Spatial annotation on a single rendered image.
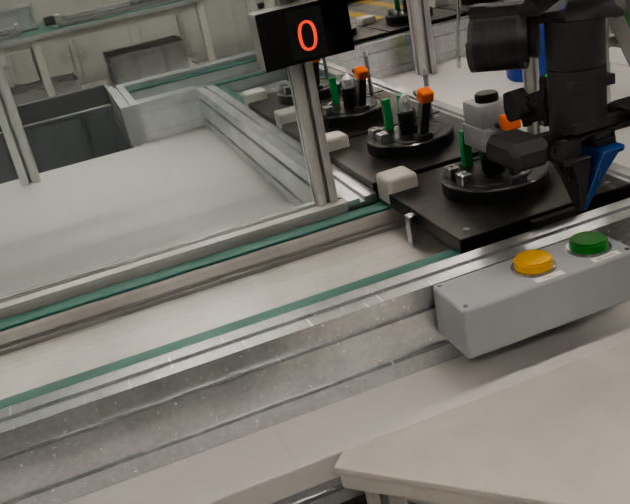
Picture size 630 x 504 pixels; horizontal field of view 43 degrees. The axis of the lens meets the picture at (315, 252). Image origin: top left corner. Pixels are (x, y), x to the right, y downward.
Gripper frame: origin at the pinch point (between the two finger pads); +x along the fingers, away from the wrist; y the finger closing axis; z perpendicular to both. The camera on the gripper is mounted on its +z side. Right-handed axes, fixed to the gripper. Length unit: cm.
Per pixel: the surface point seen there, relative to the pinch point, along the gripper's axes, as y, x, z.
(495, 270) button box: 10.0, 8.2, 1.5
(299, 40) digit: 18.4, -15.3, 30.4
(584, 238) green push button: -0.1, 6.8, -0.3
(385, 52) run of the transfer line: -39, 12, 138
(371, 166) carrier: 7.0, 7.5, 41.5
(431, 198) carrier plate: 6.4, 7.3, 23.0
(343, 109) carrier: 0, 6, 70
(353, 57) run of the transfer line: -30, 11, 139
